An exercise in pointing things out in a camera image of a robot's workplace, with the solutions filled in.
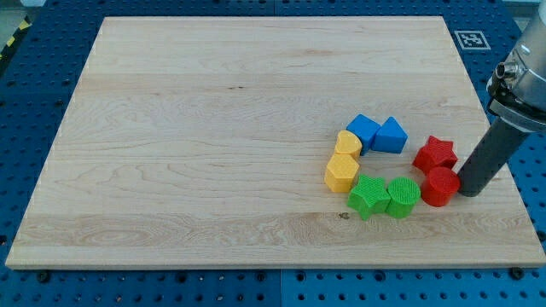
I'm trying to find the blue triangle block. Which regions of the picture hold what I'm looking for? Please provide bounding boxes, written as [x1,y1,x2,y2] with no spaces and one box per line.
[371,117,408,154]

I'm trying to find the black yellow hazard tape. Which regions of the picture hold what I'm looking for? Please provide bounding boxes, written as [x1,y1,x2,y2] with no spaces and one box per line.
[1,15,32,61]

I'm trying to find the green cylinder block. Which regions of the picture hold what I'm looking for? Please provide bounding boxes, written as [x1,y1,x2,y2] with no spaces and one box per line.
[386,177,421,218]

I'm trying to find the yellow heart block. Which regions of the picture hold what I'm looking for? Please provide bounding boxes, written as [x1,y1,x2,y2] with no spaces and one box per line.
[334,130,363,161]

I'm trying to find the red cylinder block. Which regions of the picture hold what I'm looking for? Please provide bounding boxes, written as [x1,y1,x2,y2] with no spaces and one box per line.
[421,166,461,207]

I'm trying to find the yellow hexagon block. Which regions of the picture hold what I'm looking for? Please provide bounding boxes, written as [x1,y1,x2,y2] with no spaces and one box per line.
[324,153,359,193]

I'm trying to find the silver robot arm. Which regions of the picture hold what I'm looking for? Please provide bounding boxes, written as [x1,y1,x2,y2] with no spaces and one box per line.
[487,2,545,131]

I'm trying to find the blue cube block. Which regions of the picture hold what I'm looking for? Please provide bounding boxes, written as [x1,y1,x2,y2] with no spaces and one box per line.
[346,113,380,156]

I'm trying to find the red star block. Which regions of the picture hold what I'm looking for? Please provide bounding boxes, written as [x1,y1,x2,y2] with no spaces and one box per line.
[412,136,458,175]

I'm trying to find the white fiducial marker tag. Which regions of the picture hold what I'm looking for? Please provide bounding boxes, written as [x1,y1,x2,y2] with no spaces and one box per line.
[455,30,491,50]

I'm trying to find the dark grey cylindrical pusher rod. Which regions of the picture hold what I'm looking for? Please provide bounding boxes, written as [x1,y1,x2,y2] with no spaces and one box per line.
[457,118,531,197]

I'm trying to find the light wooden board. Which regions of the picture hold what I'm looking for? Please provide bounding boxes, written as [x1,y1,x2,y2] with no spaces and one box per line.
[6,16,545,269]

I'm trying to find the green star block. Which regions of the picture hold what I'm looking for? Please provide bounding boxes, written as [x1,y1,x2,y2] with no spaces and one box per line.
[347,175,391,220]

